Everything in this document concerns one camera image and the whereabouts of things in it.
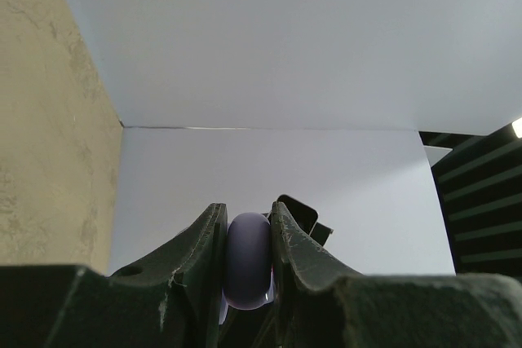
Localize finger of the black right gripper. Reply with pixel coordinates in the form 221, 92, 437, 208
263, 194, 334, 249

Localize lilac earbud charging case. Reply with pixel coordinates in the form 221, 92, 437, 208
223, 212, 272, 311

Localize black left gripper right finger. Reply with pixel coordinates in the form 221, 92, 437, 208
271, 202, 521, 347

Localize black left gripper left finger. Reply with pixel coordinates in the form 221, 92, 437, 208
1, 204, 227, 347

